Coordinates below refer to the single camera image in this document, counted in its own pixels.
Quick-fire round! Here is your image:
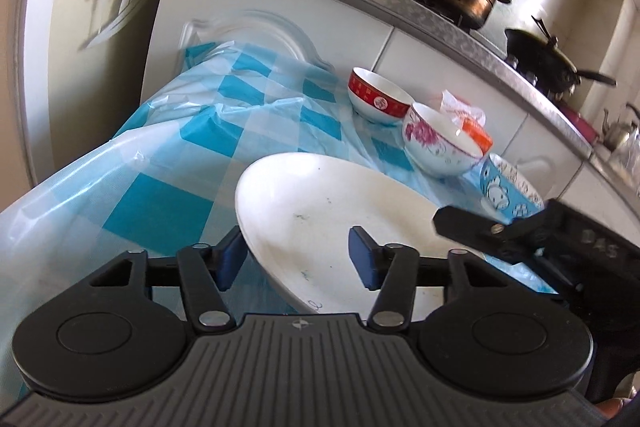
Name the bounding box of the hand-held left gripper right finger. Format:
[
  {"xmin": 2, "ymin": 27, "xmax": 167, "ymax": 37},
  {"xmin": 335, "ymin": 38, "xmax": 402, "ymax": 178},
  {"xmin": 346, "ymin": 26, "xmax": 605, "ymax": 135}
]
[{"xmin": 348, "ymin": 226, "xmax": 507, "ymax": 334}]

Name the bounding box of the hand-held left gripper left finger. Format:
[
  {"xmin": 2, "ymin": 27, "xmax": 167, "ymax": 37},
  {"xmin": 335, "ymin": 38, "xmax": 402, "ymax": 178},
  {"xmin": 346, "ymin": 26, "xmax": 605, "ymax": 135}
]
[{"xmin": 89, "ymin": 226, "xmax": 247, "ymax": 334}]

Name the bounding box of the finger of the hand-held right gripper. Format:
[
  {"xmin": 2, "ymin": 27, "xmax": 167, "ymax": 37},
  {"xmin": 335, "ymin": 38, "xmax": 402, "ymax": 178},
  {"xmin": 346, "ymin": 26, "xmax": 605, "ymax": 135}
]
[{"xmin": 432, "ymin": 206, "xmax": 551, "ymax": 268}]

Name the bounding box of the white plate with flower print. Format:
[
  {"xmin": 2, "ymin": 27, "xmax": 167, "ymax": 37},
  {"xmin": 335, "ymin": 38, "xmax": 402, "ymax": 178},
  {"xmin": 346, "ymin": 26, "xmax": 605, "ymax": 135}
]
[{"xmin": 234, "ymin": 152, "xmax": 486, "ymax": 315}]

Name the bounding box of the red bowl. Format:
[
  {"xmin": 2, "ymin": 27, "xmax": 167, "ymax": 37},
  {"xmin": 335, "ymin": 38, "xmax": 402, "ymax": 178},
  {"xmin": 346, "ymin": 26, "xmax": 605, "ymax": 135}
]
[{"xmin": 347, "ymin": 67, "xmax": 416, "ymax": 124}]

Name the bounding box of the person's right hand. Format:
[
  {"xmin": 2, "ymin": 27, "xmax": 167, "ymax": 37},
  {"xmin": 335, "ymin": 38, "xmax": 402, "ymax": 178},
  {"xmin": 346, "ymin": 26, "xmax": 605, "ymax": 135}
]
[{"xmin": 597, "ymin": 396, "xmax": 630, "ymax": 420}]

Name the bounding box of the blue cartoon bowl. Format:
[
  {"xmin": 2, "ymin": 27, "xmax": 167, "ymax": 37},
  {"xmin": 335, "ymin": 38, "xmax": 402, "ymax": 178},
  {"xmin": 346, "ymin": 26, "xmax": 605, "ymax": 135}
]
[{"xmin": 479, "ymin": 153, "xmax": 545, "ymax": 224}]

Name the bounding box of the pink floral bowl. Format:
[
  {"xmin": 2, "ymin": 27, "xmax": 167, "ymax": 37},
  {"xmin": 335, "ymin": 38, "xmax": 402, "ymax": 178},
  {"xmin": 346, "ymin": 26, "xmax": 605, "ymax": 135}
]
[{"xmin": 402, "ymin": 103, "xmax": 485, "ymax": 179}]

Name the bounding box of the orange packet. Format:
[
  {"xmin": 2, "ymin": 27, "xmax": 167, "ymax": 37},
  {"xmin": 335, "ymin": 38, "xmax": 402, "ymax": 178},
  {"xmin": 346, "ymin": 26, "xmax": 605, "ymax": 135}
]
[{"xmin": 460, "ymin": 117, "xmax": 494, "ymax": 155}]

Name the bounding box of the white printed plastic bag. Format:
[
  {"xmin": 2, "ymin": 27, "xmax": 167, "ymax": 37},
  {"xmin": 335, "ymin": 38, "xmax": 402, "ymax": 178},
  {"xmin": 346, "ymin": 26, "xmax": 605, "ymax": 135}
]
[{"xmin": 440, "ymin": 89, "xmax": 487, "ymax": 128}]

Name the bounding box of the blue checked plastic tablecloth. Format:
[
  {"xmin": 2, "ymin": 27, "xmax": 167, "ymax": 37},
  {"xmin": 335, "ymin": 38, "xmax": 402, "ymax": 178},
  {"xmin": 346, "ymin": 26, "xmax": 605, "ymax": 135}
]
[{"xmin": 0, "ymin": 39, "xmax": 563, "ymax": 413}]

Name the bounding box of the steel kettle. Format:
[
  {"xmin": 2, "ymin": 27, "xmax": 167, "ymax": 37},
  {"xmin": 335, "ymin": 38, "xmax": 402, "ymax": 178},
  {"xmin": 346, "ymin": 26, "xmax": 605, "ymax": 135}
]
[{"xmin": 602, "ymin": 103, "xmax": 640, "ymax": 152}]

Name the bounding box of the dark pink basin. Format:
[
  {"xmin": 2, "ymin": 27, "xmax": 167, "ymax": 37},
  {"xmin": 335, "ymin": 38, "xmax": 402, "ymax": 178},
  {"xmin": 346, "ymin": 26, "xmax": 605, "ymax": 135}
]
[{"xmin": 555, "ymin": 99, "xmax": 601, "ymax": 145}]

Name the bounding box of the gas stove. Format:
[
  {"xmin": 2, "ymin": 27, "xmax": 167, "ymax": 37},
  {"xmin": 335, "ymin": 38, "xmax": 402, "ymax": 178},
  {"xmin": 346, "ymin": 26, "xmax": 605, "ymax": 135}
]
[{"xmin": 435, "ymin": 9, "xmax": 586, "ymax": 108}]

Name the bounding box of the black wok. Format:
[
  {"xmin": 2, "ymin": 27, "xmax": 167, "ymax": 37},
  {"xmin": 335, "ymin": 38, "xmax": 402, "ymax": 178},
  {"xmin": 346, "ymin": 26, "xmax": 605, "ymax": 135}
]
[{"xmin": 504, "ymin": 16, "xmax": 618, "ymax": 95}]

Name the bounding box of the silver refrigerator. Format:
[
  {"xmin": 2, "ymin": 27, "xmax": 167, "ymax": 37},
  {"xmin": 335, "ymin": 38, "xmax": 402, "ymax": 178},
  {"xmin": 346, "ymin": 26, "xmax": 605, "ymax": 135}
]
[{"xmin": 0, "ymin": 0, "xmax": 176, "ymax": 212}]

